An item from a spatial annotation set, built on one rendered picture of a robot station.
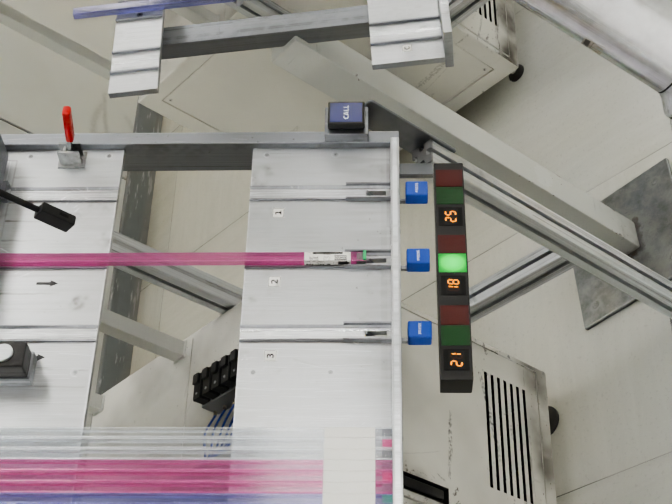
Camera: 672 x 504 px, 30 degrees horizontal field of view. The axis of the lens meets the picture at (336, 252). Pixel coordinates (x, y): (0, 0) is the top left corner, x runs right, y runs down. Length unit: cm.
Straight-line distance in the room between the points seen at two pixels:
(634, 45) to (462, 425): 99
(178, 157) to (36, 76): 243
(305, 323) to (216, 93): 132
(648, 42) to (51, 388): 82
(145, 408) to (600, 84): 113
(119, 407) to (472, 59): 106
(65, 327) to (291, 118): 136
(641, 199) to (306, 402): 106
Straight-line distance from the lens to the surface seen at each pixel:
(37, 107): 412
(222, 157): 177
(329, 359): 155
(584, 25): 125
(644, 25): 124
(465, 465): 206
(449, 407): 208
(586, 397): 232
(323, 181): 171
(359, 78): 195
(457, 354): 157
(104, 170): 176
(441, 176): 172
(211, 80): 280
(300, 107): 285
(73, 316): 163
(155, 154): 178
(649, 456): 219
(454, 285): 162
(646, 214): 238
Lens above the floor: 163
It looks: 32 degrees down
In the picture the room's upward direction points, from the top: 63 degrees counter-clockwise
